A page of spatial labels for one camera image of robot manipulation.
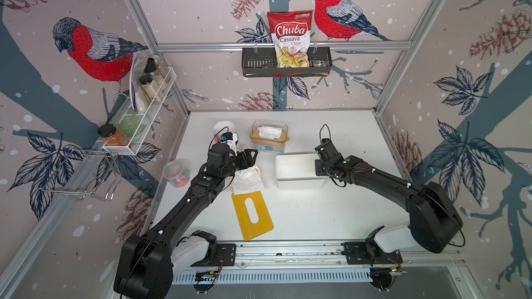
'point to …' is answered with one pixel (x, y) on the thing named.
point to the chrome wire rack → (85, 172)
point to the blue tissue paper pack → (270, 147)
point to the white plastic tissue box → (298, 171)
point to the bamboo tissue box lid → (258, 140)
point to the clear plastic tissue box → (269, 131)
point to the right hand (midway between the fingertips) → (319, 163)
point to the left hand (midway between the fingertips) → (255, 148)
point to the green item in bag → (129, 122)
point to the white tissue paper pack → (247, 180)
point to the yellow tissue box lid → (250, 230)
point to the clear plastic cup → (176, 174)
